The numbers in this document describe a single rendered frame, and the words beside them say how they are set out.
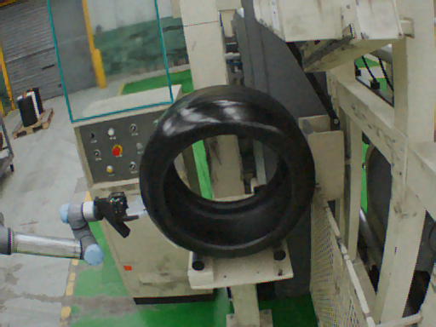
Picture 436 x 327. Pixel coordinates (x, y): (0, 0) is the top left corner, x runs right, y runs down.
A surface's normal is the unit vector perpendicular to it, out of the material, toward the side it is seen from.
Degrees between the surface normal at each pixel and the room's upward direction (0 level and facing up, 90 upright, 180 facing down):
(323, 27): 90
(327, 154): 90
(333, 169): 90
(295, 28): 90
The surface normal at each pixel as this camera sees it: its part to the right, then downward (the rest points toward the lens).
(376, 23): -0.05, 0.13
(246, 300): 0.00, 0.43
